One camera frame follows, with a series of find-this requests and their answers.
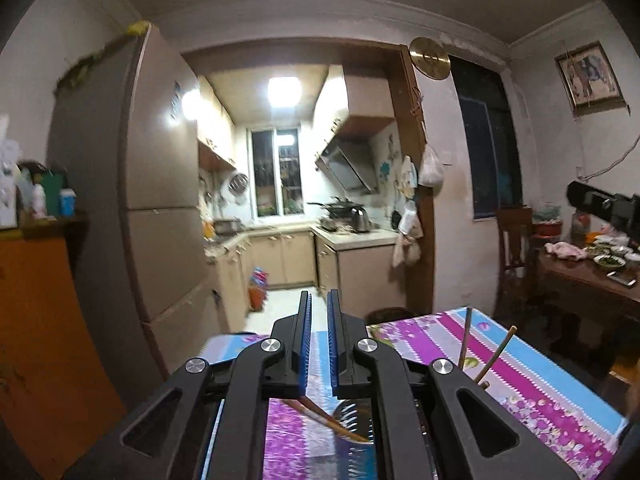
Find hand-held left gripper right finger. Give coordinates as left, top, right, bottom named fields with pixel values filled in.
left=326, top=288, right=578, bottom=480

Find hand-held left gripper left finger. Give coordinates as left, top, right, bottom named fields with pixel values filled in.
left=62, top=290, right=314, bottom=480

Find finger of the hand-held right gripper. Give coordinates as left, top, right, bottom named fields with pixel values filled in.
left=566, top=180, right=614, bottom=222

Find red glass jar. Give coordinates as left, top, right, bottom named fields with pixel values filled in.
left=571, top=212, right=591, bottom=249

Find pink cloth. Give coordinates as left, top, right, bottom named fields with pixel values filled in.
left=543, top=241, right=587, bottom=261

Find dark round stool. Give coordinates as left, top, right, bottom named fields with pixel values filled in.
left=364, top=306, right=416, bottom=326

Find orange bottle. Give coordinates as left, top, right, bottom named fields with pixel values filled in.
left=248, top=267, right=269, bottom=311

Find brown wooden chair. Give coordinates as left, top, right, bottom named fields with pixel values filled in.
left=494, top=207, right=536, bottom=312

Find beige lower kitchen cabinets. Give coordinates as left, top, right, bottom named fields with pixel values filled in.
left=204, top=227, right=401, bottom=321

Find beige kitchen cabinets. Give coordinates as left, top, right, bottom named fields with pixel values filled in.
left=197, top=64, right=397, bottom=171
left=204, top=227, right=401, bottom=321

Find dark wooden dining table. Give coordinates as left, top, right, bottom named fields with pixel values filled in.
left=529, top=244, right=640, bottom=362

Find dark room window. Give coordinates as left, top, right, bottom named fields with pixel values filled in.
left=449, top=54, right=524, bottom=221

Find steel electric kettle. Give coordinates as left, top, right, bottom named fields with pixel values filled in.
left=348, top=204, right=371, bottom=233

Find hanging kitchen towels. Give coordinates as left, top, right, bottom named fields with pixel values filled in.
left=391, top=199, right=425, bottom=269

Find black wok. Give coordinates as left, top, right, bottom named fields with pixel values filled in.
left=306, top=199, right=354, bottom=219

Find white hanging plastic bag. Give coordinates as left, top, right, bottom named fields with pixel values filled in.
left=417, top=143, right=445, bottom=187

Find barred kitchen window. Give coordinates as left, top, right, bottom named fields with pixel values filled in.
left=248, top=127, right=304, bottom=219

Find steel range hood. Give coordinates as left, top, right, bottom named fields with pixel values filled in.
left=314, top=138, right=379, bottom=194

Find floral striped tablecloth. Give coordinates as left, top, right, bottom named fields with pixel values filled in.
left=202, top=307, right=631, bottom=480

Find beige upper kitchen cabinets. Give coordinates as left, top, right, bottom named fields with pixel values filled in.
left=197, top=64, right=397, bottom=171

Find grey refrigerator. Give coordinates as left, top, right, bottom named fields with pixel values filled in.
left=47, top=24, right=222, bottom=377

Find square ceiling light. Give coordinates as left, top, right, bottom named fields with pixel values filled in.
left=267, top=77, right=304, bottom=109

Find orange wooden cabinet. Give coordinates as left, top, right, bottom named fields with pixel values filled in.
left=0, top=214, right=127, bottom=457

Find green box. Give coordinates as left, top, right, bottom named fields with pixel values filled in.
left=42, top=172, right=66, bottom=216

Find green bag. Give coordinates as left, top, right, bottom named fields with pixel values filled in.
left=54, top=19, right=151, bottom=89

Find framed wall picture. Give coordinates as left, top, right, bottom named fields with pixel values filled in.
left=553, top=40, right=627, bottom=114

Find gold round wall clock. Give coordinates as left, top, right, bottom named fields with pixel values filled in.
left=408, top=37, right=453, bottom=81

